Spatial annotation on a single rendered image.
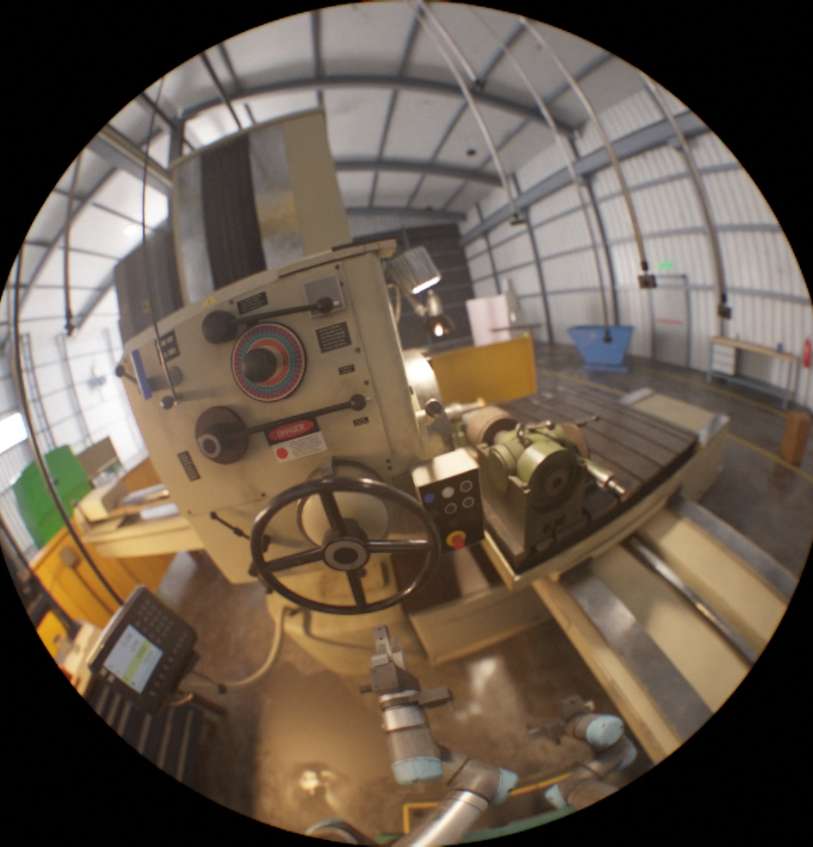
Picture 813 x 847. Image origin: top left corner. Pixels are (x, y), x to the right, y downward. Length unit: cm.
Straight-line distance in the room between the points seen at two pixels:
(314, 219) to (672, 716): 222
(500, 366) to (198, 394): 325
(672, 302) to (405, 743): 800
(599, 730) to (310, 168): 211
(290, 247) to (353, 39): 668
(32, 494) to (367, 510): 397
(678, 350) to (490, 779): 793
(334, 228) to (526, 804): 246
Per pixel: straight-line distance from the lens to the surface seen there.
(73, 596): 290
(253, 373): 55
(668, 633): 120
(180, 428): 79
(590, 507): 106
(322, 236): 136
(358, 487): 44
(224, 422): 69
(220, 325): 62
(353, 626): 133
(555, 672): 178
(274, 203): 148
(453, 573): 135
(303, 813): 196
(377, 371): 62
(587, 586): 116
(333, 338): 61
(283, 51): 785
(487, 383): 347
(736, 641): 135
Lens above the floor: 169
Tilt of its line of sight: 20 degrees down
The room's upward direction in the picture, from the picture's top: 14 degrees counter-clockwise
